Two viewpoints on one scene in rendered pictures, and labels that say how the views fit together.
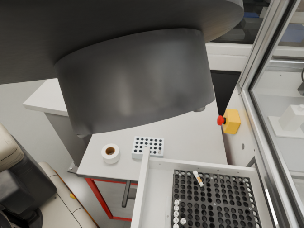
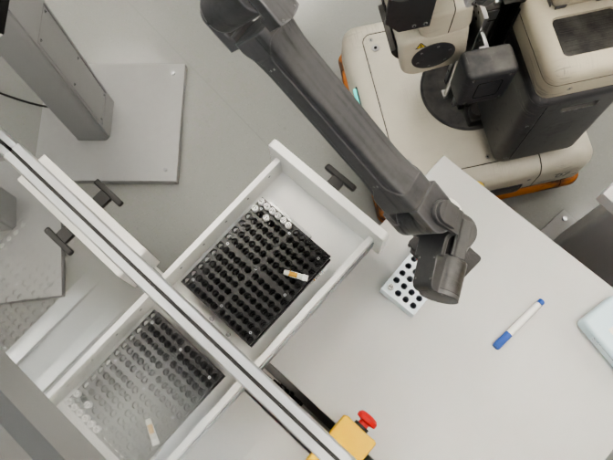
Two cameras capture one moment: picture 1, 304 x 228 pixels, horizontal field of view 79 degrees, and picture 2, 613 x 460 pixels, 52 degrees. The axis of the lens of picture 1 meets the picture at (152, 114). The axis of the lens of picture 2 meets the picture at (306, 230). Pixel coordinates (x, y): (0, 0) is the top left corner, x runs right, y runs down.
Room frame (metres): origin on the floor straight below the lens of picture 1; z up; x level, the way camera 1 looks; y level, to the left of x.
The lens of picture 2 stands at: (0.41, -0.30, 2.05)
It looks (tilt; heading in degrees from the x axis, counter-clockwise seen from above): 74 degrees down; 131
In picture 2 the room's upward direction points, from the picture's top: 6 degrees counter-clockwise
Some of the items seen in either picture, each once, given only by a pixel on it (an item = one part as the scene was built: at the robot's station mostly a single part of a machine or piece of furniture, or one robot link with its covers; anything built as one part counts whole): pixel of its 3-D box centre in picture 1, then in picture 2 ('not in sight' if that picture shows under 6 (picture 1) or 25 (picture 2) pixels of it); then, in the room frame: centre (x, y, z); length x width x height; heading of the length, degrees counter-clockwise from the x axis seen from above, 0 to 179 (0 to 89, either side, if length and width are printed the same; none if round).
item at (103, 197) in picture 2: not in sight; (104, 197); (-0.16, -0.22, 0.91); 0.07 x 0.04 x 0.01; 173
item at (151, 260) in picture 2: not in sight; (99, 212); (-0.16, -0.25, 0.87); 0.29 x 0.02 x 0.11; 173
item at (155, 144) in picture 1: (148, 148); (415, 280); (0.42, 0.01, 0.78); 0.12 x 0.08 x 0.04; 85
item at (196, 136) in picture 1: (157, 159); (441, 364); (0.59, -0.03, 0.38); 0.62 x 0.58 x 0.76; 173
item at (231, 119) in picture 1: (230, 121); (352, 436); (0.48, -0.31, 0.88); 0.07 x 0.05 x 0.07; 173
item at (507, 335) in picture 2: not in sight; (518, 323); (0.63, 0.06, 0.77); 0.14 x 0.02 x 0.02; 78
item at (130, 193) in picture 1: (130, 193); (336, 182); (0.19, 0.06, 0.91); 0.07 x 0.04 x 0.01; 173
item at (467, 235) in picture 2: not in sight; (452, 239); (0.43, 0.01, 1.15); 0.07 x 0.06 x 0.07; 108
